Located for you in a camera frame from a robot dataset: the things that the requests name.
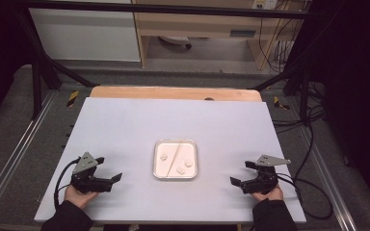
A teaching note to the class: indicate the person's left hand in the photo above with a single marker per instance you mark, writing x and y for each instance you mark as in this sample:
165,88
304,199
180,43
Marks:
78,199

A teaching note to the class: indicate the thin bamboo skewer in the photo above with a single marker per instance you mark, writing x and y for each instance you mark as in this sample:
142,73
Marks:
174,159

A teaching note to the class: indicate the small white food chunk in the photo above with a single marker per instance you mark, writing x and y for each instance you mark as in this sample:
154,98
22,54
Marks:
189,163
180,171
163,157

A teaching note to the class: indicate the black metal frame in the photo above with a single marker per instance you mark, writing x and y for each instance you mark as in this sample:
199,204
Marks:
160,8

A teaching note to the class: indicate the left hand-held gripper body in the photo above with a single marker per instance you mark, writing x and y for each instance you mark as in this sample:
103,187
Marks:
84,163

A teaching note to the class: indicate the office chair base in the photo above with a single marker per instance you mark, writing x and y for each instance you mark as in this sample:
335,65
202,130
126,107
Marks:
175,40

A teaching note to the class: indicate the person's right hand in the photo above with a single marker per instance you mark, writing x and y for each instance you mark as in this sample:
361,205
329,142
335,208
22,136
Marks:
271,195

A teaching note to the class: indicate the yellow black tape strip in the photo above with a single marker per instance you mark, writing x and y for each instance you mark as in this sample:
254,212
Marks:
73,98
281,104

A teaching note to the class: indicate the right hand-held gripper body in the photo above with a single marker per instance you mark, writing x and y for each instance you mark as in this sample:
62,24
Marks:
265,179

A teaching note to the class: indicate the white cabinet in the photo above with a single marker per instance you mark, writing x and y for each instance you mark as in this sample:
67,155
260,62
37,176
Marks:
83,35

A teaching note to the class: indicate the white wall socket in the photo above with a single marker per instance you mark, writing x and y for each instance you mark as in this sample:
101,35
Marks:
265,4

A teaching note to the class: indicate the light wooden desk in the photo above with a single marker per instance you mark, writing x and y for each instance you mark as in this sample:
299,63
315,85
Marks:
192,24

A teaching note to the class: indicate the white square tray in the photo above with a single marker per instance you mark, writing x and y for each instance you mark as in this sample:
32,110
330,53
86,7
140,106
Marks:
173,147

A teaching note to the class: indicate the wooden table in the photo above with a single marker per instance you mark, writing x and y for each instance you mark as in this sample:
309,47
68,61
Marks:
173,93

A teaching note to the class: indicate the aluminium rail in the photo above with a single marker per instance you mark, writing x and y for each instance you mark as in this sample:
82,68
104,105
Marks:
330,179
16,154

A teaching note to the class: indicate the dark curtain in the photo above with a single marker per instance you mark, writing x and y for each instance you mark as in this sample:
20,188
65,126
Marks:
356,80
0,48

